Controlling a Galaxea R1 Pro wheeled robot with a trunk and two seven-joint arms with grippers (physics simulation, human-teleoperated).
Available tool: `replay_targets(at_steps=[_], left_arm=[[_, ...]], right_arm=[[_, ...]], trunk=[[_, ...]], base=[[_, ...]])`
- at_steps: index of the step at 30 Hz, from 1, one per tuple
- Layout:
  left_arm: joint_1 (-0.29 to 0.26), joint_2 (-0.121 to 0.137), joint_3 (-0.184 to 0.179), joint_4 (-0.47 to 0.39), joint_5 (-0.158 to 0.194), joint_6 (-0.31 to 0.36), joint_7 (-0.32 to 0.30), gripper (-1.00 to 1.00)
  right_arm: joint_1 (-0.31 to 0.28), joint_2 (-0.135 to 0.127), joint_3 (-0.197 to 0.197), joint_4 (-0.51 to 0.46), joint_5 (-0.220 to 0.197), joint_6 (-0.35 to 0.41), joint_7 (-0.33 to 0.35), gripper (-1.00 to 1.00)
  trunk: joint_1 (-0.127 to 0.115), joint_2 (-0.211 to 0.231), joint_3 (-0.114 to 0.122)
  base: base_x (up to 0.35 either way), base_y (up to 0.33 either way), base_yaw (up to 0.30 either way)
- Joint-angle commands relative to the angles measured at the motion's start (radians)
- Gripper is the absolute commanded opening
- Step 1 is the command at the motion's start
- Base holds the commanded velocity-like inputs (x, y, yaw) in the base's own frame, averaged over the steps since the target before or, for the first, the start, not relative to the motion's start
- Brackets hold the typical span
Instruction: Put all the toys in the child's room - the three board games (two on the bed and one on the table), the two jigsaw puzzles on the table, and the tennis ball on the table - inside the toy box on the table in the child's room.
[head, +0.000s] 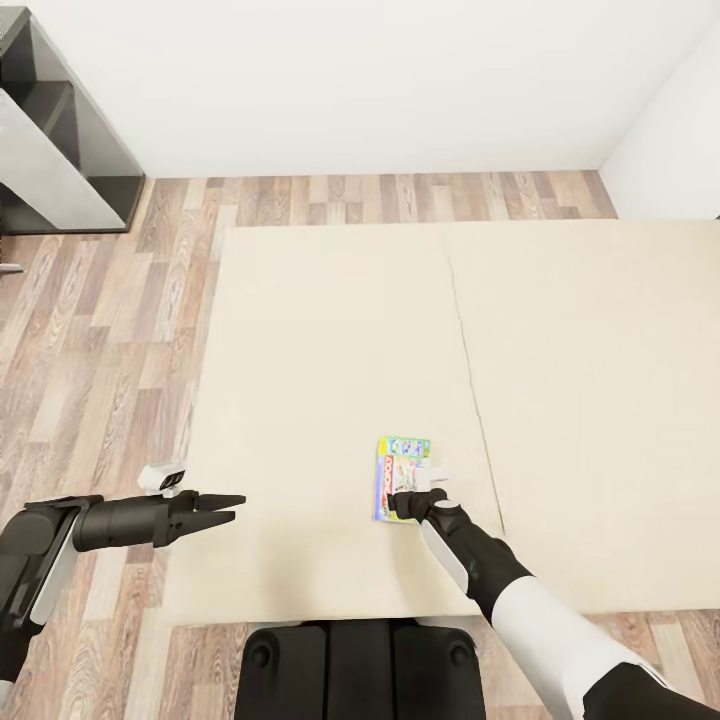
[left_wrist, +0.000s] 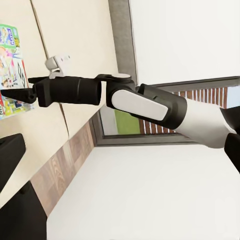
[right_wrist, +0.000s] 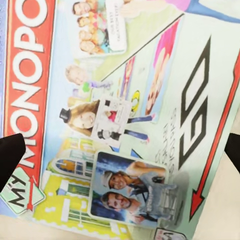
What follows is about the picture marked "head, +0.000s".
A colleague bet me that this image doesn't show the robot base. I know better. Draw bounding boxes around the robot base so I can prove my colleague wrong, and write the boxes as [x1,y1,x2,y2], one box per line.
[233,615,487,720]

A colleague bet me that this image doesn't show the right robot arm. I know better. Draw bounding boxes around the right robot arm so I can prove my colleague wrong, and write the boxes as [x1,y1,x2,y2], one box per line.
[388,467,720,720]

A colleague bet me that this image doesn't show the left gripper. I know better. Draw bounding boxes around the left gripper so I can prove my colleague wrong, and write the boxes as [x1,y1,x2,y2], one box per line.
[108,489,246,549]

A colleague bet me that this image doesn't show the board game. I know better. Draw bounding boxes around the board game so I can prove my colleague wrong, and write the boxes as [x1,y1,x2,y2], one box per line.
[373,435,431,521]

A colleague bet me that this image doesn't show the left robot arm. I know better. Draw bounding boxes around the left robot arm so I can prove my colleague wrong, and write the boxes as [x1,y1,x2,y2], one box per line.
[0,461,246,718]

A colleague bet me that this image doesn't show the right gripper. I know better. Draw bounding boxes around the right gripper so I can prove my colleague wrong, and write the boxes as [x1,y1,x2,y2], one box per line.
[388,488,446,522]

